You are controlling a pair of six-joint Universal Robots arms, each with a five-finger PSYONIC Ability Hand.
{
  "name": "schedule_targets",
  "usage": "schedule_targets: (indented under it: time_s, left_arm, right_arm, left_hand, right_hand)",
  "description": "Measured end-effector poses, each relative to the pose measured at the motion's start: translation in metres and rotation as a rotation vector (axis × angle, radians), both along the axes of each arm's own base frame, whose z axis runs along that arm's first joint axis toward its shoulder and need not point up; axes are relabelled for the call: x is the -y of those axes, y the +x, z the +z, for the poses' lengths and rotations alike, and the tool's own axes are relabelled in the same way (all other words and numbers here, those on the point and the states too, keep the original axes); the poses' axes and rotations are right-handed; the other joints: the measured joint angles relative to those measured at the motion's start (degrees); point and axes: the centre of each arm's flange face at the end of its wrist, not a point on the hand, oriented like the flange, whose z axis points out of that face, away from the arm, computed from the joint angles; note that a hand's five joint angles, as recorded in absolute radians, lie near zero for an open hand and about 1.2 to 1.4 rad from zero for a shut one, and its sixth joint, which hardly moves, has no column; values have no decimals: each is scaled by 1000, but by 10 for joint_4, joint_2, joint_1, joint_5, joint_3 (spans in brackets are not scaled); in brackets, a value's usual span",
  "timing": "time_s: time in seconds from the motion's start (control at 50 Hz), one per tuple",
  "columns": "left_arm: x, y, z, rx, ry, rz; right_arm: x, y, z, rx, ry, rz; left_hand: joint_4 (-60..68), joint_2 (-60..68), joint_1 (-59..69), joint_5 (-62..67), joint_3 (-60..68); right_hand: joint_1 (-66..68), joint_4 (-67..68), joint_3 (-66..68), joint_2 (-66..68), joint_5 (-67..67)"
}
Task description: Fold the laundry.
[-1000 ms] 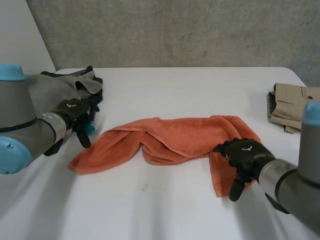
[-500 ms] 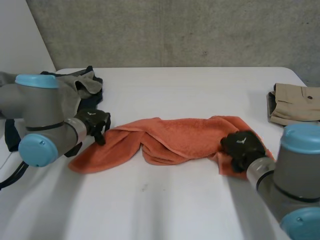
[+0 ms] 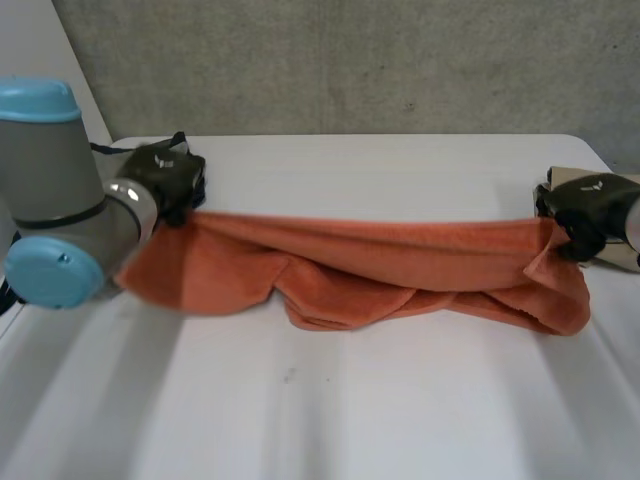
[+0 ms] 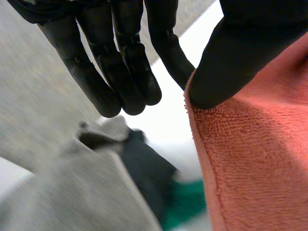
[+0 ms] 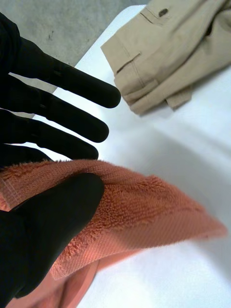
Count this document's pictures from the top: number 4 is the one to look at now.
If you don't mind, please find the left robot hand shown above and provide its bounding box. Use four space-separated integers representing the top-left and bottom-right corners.
6 0 308 118

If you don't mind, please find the coral towel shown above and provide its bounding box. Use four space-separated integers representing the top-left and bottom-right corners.
183 31 308 231

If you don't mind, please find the dark blue cloth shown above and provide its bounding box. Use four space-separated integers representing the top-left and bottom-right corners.
120 129 181 223

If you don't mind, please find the teal towel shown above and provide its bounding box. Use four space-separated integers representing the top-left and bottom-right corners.
160 180 208 231

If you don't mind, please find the grey towel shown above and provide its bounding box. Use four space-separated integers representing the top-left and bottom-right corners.
0 115 162 231

